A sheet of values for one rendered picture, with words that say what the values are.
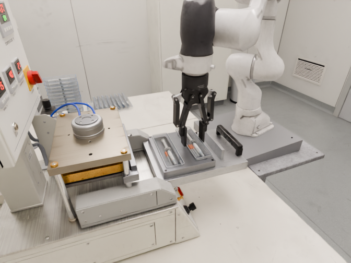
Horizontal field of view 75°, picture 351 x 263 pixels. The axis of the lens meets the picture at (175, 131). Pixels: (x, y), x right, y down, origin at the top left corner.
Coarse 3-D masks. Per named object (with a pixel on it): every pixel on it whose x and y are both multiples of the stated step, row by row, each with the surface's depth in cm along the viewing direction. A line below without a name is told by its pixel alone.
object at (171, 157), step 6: (156, 138) 79; (162, 138) 79; (168, 138) 79; (156, 144) 76; (162, 144) 76; (168, 144) 76; (162, 150) 73; (168, 150) 73; (174, 150) 73; (162, 156) 70; (168, 156) 70; (174, 156) 70; (168, 162) 68; (174, 162) 68; (180, 162) 68
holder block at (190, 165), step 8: (176, 136) 82; (152, 144) 77; (176, 144) 77; (184, 152) 73; (160, 160) 70; (184, 160) 70; (192, 160) 70; (200, 160) 72; (208, 160) 70; (160, 168) 69; (176, 168) 67; (184, 168) 67; (192, 168) 68; (200, 168) 69; (208, 168) 70; (168, 176) 67
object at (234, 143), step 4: (216, 128) 86; (220, 128) 84; (224, 128) 83; (216, 132) 87; (220, 132) 84; (224, 132) 81; (228, 132) 81; (224, 136) 82; (228, 136) 79; (232, 136) 79; (228, 140) 79; (232, 140) 77; (236, 140) 77; (232, 144) 77; (236, 144) 75; (240, 144) 75; (236, 148) 75; (240, 148) 74; (236, 152) 76; (240, 152) 75
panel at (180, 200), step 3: (177, 192) 80; (177, 195) 75; (180, 195) 83; (177, 198) 70; (180, 198) 70; (177, 201) 66; (180, 201) 73; (183, 201) 82; (180, 204) 69; (183, 204) 77; (183, 207) 72; (183, 210) 69; (186, 213) 71; (189, 213) 78; (189, 216) 73; (192, 219) 77; (192, 222) 73; (195, 225) 75
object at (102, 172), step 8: (96, 168) 57; (104, 168) 58; (112, 168) 58; (120, 168) 59; (64, 176) 55; (72, 176) 56; (80, 176) 56; (88, 176) 57; (96, 176) 58; (104, 176) 59; (112, 176) 60; (72, 184) 57; (80, 184) 58
